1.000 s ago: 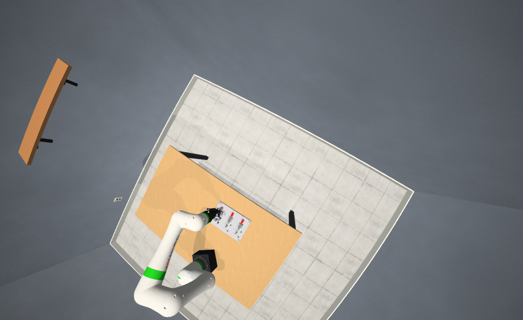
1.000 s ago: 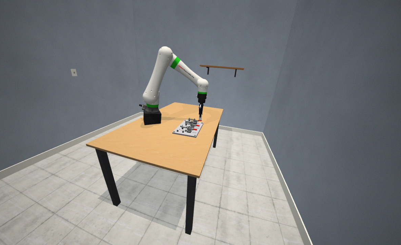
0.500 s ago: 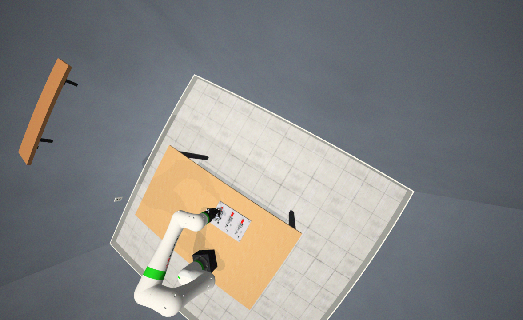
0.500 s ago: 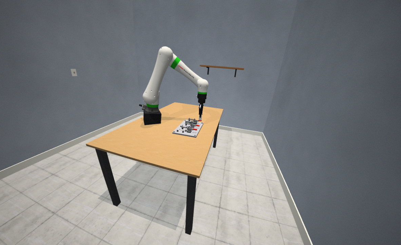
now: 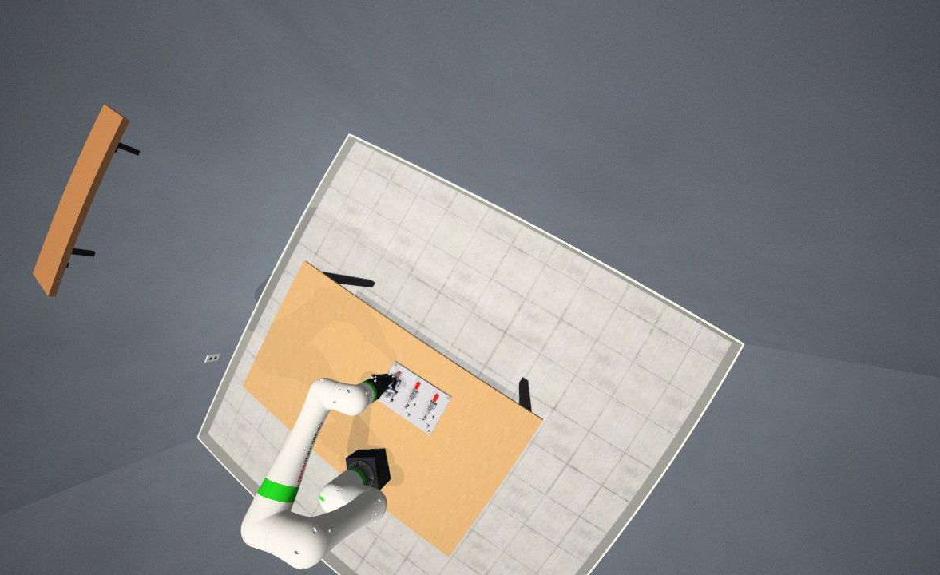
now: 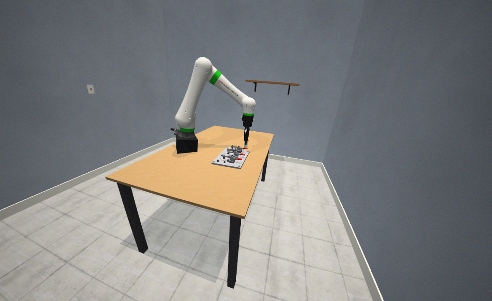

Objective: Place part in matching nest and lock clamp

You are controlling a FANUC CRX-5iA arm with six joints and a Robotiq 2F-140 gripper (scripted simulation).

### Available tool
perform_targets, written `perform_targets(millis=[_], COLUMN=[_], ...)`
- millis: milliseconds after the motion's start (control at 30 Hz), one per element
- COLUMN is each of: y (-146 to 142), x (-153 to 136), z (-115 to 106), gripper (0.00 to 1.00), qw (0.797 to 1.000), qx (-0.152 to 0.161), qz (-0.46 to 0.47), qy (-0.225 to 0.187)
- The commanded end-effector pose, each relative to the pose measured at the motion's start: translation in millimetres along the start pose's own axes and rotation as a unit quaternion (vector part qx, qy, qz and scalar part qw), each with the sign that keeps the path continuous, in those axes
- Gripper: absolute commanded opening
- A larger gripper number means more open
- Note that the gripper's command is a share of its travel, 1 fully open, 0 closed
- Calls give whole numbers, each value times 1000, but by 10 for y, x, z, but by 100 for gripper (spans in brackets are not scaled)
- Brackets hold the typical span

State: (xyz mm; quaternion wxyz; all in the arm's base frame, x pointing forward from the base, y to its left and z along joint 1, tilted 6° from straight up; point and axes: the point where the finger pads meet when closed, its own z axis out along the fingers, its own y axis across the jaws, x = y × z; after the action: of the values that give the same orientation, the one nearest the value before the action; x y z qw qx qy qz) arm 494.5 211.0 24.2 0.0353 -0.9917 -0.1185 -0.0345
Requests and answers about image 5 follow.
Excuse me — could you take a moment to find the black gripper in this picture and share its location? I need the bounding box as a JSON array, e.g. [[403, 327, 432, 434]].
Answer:
[[371, 372, 400, 394]]

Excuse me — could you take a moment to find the black toggle clamp with red handle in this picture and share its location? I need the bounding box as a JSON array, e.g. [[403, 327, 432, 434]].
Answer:
[[422, 394, 438, 422]]

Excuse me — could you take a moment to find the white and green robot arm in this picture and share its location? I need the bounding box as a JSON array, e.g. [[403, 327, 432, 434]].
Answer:
[[241, 378, 387, 569]]

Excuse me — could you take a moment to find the grey toggle clamp with red handle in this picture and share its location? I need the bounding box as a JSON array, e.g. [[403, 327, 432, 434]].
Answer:
[[386, 378, 401, 398]]

